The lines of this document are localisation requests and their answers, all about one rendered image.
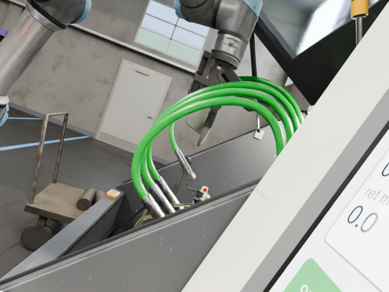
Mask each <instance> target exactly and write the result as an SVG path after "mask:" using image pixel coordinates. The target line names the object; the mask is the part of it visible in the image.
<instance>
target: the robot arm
mask: <svg viewBox="0 0 389 292"><path fill-rule="evenodd" d="M24 2H25V10H24V11H23V13H22V14H21V16H20V17H19V18H18V19H17V21H16V22H15V24H14V25H13V27H12V28H11V29H10V30H9V32H8V33H7V34H6V36H5V37H4V39H3V40H2V41H1V43H0V127H1V126H2V125H3V124H4V123H5V121H6V120H7V118H8V114H7V112H8V111H9V106H8V103H9V99H8V93H9V92H10V90H11V89H12V87H13V86H14V85H15V84H16V82H17V81H18V80H19V79H20V77H21V76H22V74H23V73H24V72H25V71H26V69H27V68H28V67H29V66H30V64H31V63H32V62H33V60H34V59H35V58H36V56H37V55H38V54H39V52H40V51H41V50H42V49H43V47H44V46H45V45H46V43H47V42H48V40H49V39H50V38H51V37H52V35H53V34H54V33H55V32H56V31H64V30H65V29H66V27H67V26H68V25H69V24H76V23H80V22H82V21H83V20H84V19H85V18H86V17H87V15H88V14H89V11H90V8H91V0H24ZM262 5H263V2H262V0H175V1H174V8H175V14H176V15H177V17H179V18H180V19H184V20H186V21H187V22H190V23H196V24H199V25H203V26H206V27H210V28H213V29H216V30H218V33H217V36H216V38H215V41H214V44H213V46H212V49H211V52H212V53H211V52H208V51H206V50H205V51H204V53H203V57H202V59H201V62H200V65H199V68H198V70H197V71H196V72H195V73H194V75H193V80H192V83H191V86H190V89H189V90H188V95H189V94H191V93H193V92H195V91H197V90H200V89H203V88H205V87H209V86H212V85H216V84H219V83H226V82H242V81H241V79H240V78H239V77H238V75H237V74H236V73H235V71H234V70H237V69H238V66H239V64H240V62H241V61H242V59H243V55H244V53H245V50H246V48H247V45H248V43H249V40H250V37H251V35H252V32H253V30H254V27H255V24H256V22H257V21H258V17H259V14H260V10H261V8H262ZM217 66H220V67H221V69H220V70H219V69H217ZM220 108H221V106H217V107H211V108H210V109H209V108H206V109H202V110H200V112H199V114H198V115H197V116H189V117H188V118H187V120H186V124H187V125H188V126H189V127H191V128H192V129H193V130H195V131H196V132H198V134H200V138H199V140H198V143H197V146H200V145H202V143H204V142H205V141H206V139H207V136H208V134H209V132H210V130H211V127H212V124H213V123H214V120H215V117H216V115H217V113H218V110H219V109H220ZM207 114H208V115H207ZM206 116H207V119H206ZM205 119H206V120H205Z"/></svg>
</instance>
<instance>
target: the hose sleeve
mask: <svg viewBox="0 0 389 292"><path fill-rule="evenodd" d="M174 153H175V154H176V157H177V158H178V160H179V161H180V163H181V165H182V167H183V169H184V170H185V173H186V174H187V175H189V174H190V173H193V171H192V169H191V168H190V166H189V164H188V163H187V161H186V159H185V157H184V155H183V154H182V152H181V150H180V149H176V150H175V151H174Z"/></svg>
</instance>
